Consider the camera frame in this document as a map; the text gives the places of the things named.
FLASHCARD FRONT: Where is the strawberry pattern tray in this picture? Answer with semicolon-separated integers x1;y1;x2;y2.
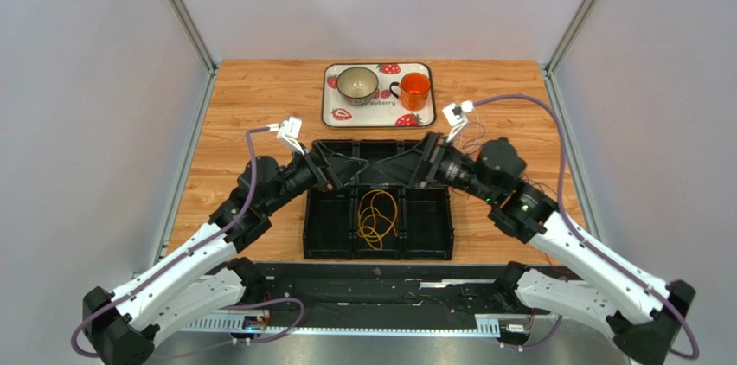
321;62;437;129

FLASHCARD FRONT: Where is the yellow cable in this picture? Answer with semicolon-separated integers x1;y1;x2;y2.
356;188;401;250

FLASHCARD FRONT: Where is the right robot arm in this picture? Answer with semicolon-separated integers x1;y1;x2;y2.
375;132;695;364

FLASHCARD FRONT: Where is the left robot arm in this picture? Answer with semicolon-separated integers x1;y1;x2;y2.
72;141;369;364

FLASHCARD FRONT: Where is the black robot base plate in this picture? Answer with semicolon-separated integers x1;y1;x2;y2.
208;260;552;331

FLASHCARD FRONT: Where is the grey ceramic bowl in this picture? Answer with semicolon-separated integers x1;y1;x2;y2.
336;66;379;106

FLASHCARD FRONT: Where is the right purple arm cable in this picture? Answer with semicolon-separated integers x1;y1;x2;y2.
460;93;702;361

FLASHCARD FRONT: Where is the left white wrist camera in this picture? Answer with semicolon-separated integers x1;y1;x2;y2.
266;116;305;156

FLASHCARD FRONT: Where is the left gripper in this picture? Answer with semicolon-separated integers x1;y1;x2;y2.
262;140;368;215

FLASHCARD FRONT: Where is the orange mug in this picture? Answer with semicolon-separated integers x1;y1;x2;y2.
389;73;432;112

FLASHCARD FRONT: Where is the aluminium frame rail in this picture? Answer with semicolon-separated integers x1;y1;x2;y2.
103;272;660;365

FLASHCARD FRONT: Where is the black six-compartment organizer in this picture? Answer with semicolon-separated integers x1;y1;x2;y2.
303;167;455;260

